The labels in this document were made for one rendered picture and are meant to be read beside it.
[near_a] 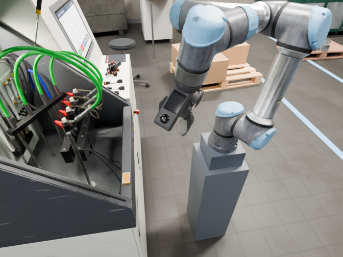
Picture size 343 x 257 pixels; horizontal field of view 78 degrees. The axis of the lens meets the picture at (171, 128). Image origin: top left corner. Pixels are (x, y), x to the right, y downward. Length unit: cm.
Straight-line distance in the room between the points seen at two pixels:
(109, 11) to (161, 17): 129
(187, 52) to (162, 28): 465
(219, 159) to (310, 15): 67
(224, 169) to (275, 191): 110
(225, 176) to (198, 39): 85
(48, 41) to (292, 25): 103
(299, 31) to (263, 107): 27
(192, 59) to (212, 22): 8
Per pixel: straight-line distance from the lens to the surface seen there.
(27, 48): 87
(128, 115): 122
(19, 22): 125
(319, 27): 82
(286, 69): 85
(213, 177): 113
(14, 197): 81
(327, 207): 232
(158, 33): 510
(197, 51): 43
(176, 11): 60
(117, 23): 574
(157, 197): 196
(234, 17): 50
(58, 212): 86
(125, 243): 111
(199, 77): 47
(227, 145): 106
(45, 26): 122
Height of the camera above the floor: 167
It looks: 41 degrees down
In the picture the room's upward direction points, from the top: straight up
